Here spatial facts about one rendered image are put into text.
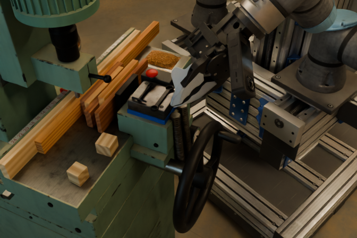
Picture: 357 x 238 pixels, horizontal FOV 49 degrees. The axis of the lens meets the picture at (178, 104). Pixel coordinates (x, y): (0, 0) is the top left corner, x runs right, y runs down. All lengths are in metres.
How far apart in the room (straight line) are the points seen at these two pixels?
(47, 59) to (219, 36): 0.43
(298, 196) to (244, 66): 1.16
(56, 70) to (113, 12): 2.49
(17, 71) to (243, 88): 0.56
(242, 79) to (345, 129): 1.50
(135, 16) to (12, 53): 2.43
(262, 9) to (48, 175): 0.57
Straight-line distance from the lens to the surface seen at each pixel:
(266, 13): 0.68
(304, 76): 1.28
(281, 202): 1.73
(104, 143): 0.91
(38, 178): 0.93
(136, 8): 3.45
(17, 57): 0.96
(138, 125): 0.93
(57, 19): 0.80
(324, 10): 0.77
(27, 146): 0.94
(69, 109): 1.01
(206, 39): 0.71
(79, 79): 0.92
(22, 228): 1.24
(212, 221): 1.88
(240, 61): 0.66
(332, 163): 1.94
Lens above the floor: 1.59
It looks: 41 degrees down
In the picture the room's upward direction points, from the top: straight up
